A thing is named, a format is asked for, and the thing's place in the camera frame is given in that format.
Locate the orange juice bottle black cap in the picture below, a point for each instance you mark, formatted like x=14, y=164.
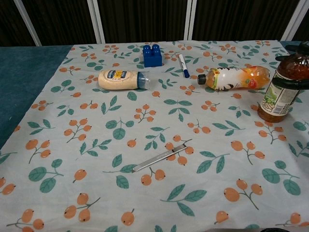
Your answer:
x=231, y=78

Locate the floral tablecloth orange berries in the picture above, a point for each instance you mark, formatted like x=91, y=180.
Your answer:
x=154, y=120

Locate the dark folding partition white frames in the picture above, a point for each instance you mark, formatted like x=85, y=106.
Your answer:
x=144, y=19

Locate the brown tea bottle green label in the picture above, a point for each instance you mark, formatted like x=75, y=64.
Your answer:
x=277, y=96

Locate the mayonnaise squeeze bottle blue cap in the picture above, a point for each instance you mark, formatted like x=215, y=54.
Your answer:
x=118, y=81

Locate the white marker blue cap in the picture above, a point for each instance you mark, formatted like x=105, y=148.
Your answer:
x=183, y=66

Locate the blue toy building brick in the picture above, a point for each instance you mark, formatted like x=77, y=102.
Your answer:
x=152, y=58

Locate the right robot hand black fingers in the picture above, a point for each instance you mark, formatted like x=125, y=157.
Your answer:
x=293, y=84

